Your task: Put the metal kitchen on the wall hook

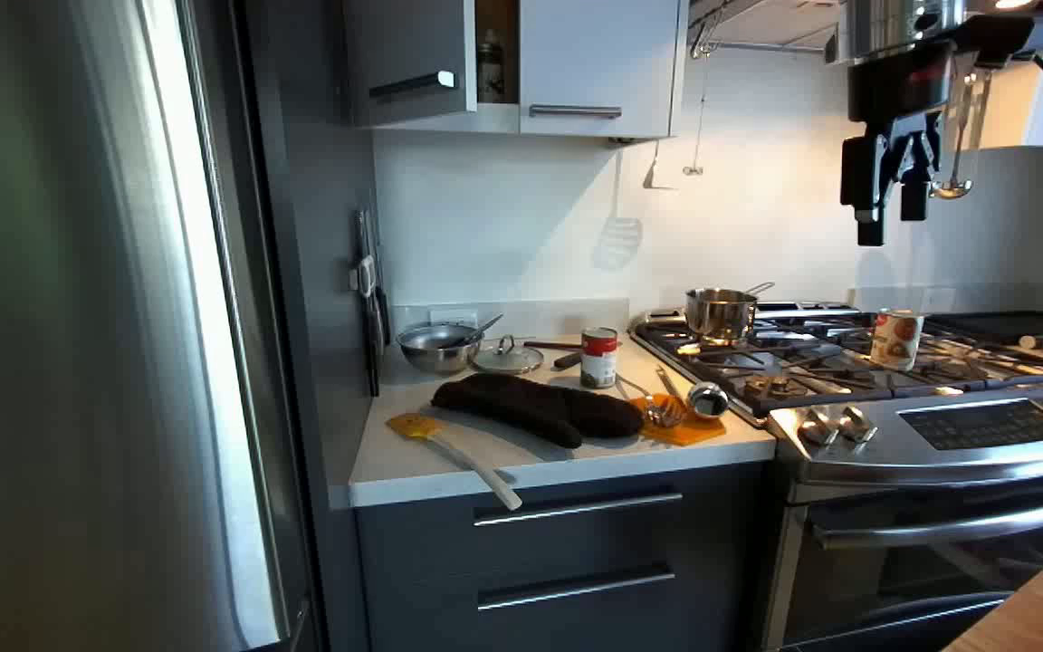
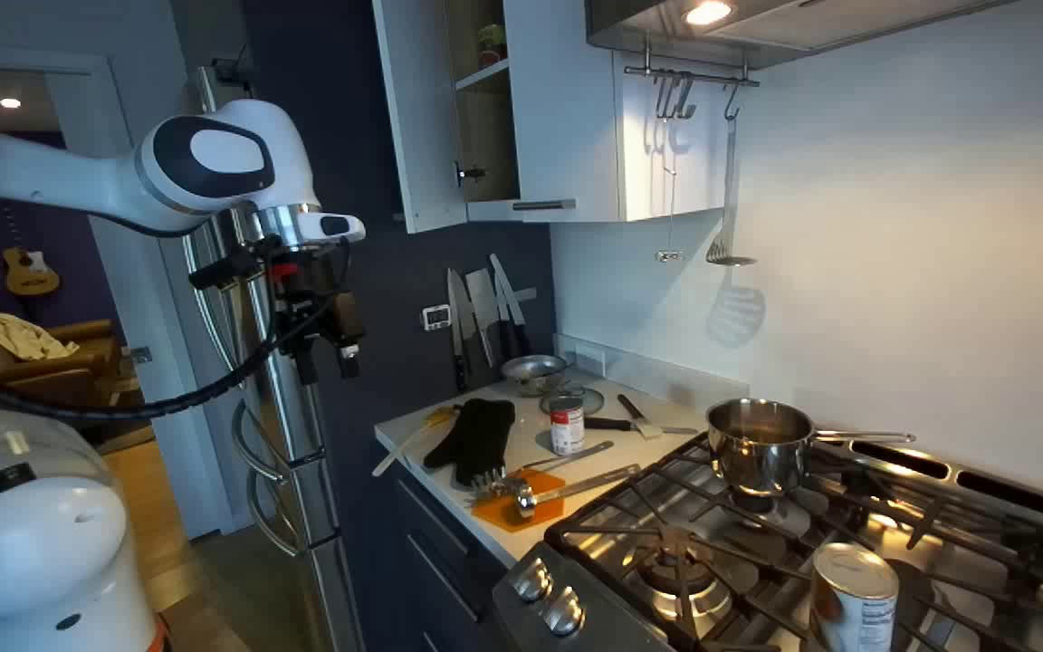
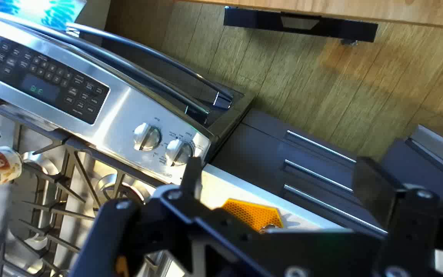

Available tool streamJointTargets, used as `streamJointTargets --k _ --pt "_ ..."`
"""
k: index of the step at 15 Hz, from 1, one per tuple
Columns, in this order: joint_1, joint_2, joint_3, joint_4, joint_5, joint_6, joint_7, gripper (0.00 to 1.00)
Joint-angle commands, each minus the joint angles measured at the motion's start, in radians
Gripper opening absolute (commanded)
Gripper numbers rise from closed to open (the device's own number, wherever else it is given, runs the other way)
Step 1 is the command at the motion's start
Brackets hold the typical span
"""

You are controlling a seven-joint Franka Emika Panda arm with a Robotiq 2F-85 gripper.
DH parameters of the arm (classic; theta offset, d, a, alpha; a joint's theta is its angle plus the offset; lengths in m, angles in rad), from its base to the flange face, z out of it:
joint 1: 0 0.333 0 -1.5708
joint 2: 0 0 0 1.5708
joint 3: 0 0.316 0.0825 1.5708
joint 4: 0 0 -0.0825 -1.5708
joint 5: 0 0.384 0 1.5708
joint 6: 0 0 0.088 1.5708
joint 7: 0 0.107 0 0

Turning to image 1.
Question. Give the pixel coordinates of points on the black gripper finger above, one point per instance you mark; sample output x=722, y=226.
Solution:
x=862, y=186
x=919, y=177

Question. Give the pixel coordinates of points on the grey lower drawer cabinet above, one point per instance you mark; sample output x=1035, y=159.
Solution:
x=570, y=546

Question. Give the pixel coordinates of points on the steel pot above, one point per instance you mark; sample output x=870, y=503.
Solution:
x=722, y=317

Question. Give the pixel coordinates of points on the dark oven mitt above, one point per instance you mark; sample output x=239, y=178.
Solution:
x=534, y=407

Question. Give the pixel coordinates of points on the wall mounted kitchen knife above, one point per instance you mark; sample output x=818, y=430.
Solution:
x=370, y=329

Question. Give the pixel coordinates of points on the red and white can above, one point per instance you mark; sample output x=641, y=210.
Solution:
x=600, y=364

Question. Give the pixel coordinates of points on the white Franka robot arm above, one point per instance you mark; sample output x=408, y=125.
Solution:
x=897, y=22

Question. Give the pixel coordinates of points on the white upper kitchen cabinet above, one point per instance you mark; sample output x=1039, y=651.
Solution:
x=600, y=60

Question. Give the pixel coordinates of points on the stainless steel refrigerator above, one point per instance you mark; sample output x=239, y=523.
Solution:
x=87, y=364

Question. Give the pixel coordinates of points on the silver stove knob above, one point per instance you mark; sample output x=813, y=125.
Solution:
x=818, y=425
x=855, y=423

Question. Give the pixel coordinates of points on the small silver saucepan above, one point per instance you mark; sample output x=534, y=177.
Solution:
x=435, y=351

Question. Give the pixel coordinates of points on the white slotted spatula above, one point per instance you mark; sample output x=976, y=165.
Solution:
x=618, y=242

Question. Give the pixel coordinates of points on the stainless gas stove range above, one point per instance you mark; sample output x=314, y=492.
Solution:
x=981, y=425

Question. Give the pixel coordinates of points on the range hood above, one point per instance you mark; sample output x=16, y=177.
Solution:
x=763, y=19

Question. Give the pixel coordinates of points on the open cabinet door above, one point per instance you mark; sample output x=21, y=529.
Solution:
x=408, y=55

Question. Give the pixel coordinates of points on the orange silicone mat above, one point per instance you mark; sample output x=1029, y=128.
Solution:
x=681, y=434

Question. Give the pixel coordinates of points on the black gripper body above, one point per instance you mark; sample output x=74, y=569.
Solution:
x=899, y=87

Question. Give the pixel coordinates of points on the glass pot lid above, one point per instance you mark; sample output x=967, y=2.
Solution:
x=504, y=360

